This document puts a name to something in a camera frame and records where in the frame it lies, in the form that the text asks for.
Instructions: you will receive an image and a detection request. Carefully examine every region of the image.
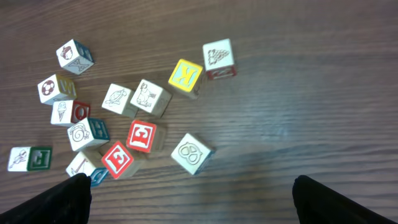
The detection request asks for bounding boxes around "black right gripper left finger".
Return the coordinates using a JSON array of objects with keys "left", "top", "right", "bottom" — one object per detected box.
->
[{"left": 1, "top": 173, "right": 92, "bottom": 224}]

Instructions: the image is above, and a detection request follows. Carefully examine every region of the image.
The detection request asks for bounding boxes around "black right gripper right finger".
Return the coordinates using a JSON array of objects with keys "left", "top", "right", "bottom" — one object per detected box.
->
[{"left": 292, "top": 175, "right": 397, "bottom": 224}]

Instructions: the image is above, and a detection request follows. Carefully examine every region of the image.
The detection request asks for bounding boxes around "hammer picture yellow block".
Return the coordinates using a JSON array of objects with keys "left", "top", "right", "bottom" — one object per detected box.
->
[{"left": 168, "top": 58, "right": 204, "bottom": 99}]

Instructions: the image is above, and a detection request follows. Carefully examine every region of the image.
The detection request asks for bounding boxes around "blue sided picture block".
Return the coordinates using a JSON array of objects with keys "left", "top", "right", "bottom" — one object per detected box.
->
[{"left": 65, "top": 151, "right": 109, "bottom": 187}]

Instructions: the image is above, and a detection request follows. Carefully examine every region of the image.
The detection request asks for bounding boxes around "green sided picture block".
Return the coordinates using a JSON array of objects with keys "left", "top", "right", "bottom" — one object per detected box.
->
[{"left": 7, "top": 146, "right": 52, "bottom": 172}]

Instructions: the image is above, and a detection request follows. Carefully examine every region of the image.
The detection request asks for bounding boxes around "lower red letter block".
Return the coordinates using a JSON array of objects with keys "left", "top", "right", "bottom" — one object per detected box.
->
[{"left": 101, "top": 141, "right": 147, "bottom": 179}]

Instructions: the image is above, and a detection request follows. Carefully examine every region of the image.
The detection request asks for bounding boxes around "red letter block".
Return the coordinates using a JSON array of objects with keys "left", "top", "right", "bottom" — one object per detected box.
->
[
  {"left": 126, "top": 119, "right": 167, "bottom": 154},
  {"left": 101, "top": 141, "right": 147, "bottom": 179}
]

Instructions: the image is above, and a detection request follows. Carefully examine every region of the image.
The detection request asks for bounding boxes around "snail picture block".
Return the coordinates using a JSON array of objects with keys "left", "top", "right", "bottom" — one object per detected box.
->
[{"left": 67, "top": 117, "right": 110, "bottom": 152}]

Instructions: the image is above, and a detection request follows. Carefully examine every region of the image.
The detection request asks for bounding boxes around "ice cream picture block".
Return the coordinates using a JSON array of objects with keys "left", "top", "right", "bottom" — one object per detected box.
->
[{"left": 50, "top": 100, "right": 91, "bottom": 128}]

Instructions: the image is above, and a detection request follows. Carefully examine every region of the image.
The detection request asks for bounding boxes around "upper red letter block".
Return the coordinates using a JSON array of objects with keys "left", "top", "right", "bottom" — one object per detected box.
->
[{"left": 126, "top": 119, "right": 167, "bottom": 154}]

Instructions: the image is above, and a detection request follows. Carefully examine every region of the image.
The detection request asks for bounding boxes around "turtle picture block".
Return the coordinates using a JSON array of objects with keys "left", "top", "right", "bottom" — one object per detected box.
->
[{"left": 101, "top": 83, "right": 138, "bottom": 118}]

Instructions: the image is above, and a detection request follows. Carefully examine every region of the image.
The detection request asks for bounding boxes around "soccer ball picture block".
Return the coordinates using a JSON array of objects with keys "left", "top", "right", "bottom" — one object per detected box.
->
[{"left": 37, "top": 74, "right": 77, "bottom": 105}]

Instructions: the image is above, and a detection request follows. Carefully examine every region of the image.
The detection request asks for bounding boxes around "dog picture green block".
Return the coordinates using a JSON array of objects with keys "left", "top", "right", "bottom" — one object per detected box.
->
[{"left": 130, "top": 79, "right": 172, "bottom": 118}]

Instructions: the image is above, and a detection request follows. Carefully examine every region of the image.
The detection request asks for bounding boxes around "pretzel picture block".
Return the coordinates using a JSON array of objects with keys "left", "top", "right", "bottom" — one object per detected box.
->
[{"left": 171, "top": 133, "right": 216, "bottom": 175}]

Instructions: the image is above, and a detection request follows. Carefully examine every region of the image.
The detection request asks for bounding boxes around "face picture block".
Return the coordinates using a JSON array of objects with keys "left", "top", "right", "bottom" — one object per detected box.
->
[{"left": 56, "top": 39, "right": 95, "bottom": 75}]

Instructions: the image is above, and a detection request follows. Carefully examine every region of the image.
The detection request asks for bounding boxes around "tree picture red block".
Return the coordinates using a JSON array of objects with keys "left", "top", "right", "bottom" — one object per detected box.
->
[{"left": 202, "top": 39, "right": 237, "bottom": 80}]

